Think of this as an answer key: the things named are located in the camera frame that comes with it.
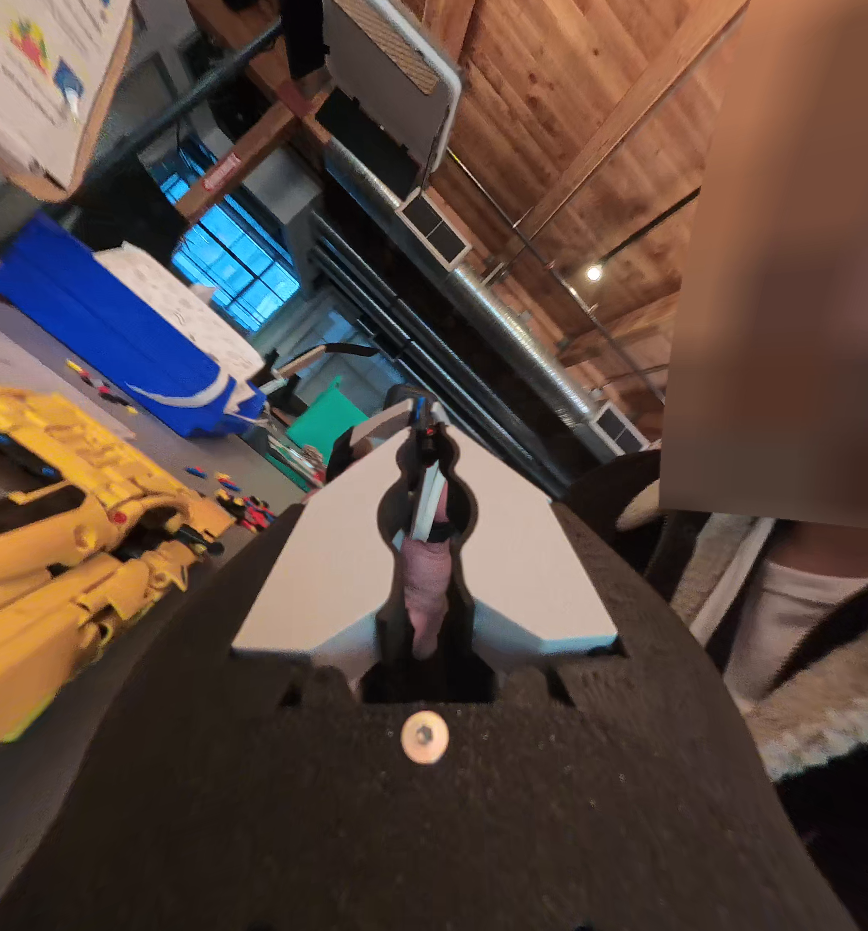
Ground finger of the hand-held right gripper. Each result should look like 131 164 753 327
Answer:
350 402 416 457
408 465 448 543

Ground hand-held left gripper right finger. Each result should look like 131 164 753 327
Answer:
440 428 619 703

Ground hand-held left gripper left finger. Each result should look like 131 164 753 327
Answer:
232 433 431 703

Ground yellow toy brick car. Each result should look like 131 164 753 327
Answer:
0 382 239 768

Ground grey desk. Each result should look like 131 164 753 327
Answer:
0 291 311 910

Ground person's right hand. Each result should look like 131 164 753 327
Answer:
403 542 455 661

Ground green container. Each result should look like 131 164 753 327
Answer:
285 374 371 470

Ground white document stand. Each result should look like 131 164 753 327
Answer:
0 0 135 205
259 342 384 394

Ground white vent grille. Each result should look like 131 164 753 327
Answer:
593 400 650 456
396 188 473 272

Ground cluster of red black pins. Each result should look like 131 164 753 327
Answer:
66 358 138 416

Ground white shirt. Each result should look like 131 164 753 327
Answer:
725 520 868 710

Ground grey ceiling heater unit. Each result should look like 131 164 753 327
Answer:
316 0 464 174

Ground printed instruction sheet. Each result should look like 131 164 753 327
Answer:
0 0 131 186

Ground silver ventilation duct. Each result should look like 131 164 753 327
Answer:
325 138 668 455

